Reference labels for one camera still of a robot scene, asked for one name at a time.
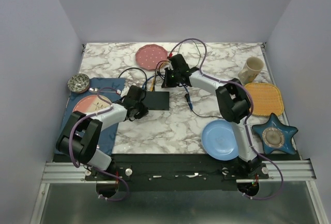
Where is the blue ethernet cable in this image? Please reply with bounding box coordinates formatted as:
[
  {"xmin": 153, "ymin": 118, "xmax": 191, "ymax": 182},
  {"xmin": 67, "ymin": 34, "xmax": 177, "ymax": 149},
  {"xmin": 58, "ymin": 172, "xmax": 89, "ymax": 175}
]
[{"xmin": 141, "ymin": 74, "xmax": 193, "ymax": 111}]

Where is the black network switch box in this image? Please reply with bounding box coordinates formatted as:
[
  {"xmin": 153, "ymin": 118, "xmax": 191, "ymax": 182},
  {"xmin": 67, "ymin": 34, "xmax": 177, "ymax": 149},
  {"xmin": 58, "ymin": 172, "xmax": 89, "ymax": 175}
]
[{"xmin": 143, "ymin": 91, "xmax": 170, "ymax": 111}]

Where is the black power cable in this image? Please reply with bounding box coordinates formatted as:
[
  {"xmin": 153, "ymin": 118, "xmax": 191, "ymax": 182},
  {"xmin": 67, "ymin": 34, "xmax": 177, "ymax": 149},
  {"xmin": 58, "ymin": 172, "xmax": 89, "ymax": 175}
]
[{"xmin": 118, "ymin": 41, "xmax": 223, "ymax": 118}]

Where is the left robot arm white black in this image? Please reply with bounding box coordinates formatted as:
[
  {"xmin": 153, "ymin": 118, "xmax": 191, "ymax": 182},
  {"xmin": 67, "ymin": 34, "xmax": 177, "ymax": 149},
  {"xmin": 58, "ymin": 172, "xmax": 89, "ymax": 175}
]
[{"xmin": 56, "ymin": 85, "xmax": 148, "ymax": 180}]

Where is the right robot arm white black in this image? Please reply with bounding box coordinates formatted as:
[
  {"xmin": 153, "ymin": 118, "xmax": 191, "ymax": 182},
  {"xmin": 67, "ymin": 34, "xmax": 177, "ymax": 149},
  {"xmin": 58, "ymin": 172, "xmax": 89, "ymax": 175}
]
[{"xmin": 162, "ymin": 54, "xmax": 260, "ymax": 178}]

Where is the blue fabric placemat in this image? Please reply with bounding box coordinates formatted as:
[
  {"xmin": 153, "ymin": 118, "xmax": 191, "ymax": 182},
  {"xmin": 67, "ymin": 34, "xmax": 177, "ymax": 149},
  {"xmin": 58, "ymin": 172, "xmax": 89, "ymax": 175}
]
[{"xmin": 53, "ymin": 77, "xmax": 126, "ymax": 155}]

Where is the pink dotted plate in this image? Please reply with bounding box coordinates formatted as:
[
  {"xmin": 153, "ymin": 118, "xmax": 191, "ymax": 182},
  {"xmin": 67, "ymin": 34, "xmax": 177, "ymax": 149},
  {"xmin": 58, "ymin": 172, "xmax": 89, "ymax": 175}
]
[{"xmin": 135, "ymin": 44, "xmax": 168, "ymax": 71}]

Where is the pink cream plate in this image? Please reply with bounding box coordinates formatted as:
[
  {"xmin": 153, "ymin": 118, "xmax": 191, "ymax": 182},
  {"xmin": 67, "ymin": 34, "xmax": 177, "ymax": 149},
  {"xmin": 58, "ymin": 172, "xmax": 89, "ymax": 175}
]
[{"xmin": 73, "ymin": 95, "xmax": 110, "ymax": 113}]

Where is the metal spoon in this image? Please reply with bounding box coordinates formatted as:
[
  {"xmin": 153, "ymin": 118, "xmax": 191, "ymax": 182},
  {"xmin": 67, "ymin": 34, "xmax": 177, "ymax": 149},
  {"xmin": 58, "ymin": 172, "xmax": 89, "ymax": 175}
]
[{"xmin": 88, "ymin": 87, "xmax": 115, "ymax": 94}]

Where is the patterned small bowl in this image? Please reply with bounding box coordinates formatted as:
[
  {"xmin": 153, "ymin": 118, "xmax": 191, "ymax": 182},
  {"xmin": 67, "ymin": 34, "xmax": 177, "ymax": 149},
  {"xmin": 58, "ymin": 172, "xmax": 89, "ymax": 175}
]
[{"xmin": 67, "ymin": 73, "xmax": 90, "ymax": 94}]

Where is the cream ceramic mug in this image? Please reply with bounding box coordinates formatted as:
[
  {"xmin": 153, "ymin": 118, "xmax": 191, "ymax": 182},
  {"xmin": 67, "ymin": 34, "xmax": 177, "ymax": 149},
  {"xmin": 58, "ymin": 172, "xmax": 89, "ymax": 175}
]
[{"xmin": 238, "ymin": 57, "xmax": 264, "ymax": 85}]

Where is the blue plastic plate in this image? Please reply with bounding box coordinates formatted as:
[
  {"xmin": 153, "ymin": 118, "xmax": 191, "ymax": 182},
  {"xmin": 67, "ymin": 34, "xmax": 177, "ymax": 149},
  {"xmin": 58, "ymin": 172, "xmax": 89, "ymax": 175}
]
[{"xmin": 201, "ymin": 120, "xmax": 238, "ymax": 161}]

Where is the yellow woven mat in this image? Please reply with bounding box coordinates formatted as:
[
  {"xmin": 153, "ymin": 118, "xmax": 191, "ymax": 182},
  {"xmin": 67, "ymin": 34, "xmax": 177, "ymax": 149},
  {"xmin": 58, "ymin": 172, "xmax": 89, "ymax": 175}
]
[{"xmin": 245, "ymin": 83, "xmax": 284, "ymax": 117}]

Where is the blue star-shaped dish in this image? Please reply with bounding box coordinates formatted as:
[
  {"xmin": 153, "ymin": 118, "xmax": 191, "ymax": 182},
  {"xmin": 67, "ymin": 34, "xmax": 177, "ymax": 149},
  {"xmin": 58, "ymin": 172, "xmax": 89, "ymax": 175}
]
[{"xmin": 251, "ymin": 113, "xmax": 298, "ymax": 155}]

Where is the yellow ethernet cable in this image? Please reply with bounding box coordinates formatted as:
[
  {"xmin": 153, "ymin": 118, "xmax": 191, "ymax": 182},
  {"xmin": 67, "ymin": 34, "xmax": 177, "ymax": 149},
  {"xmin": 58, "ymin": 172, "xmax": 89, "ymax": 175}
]
[{"xmin": 148, "ymin": 61, "xmax": 171, "ymax": 91}]

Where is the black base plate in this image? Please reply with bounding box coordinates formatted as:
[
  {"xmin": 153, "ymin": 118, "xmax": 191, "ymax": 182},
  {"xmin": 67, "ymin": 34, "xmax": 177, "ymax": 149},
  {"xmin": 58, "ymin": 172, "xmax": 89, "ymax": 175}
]
[{"xmin": 53, "ymin": 153, "xmax": 303, "ymax": 192}]

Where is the aluminium mounting rail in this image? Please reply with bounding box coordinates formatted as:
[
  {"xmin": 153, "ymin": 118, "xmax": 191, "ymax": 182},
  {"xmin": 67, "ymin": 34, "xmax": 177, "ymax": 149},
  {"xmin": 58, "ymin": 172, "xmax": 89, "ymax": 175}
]
[{"xmin": 41, "ymin": 160, "xmax": 316, "ymax": 184}]

